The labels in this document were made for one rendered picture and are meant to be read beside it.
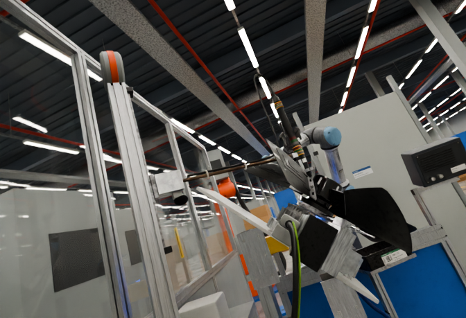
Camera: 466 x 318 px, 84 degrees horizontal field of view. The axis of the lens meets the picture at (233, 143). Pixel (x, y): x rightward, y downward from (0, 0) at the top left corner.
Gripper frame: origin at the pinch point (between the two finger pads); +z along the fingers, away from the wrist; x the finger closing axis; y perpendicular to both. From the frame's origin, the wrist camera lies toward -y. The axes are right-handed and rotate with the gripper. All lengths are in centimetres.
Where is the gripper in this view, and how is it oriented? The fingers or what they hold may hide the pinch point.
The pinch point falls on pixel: (289, 129)
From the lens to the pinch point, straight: 123.6
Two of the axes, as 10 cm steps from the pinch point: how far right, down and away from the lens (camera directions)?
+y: 3.2, 9.0, -3.0
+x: -9.3, 3.6, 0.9
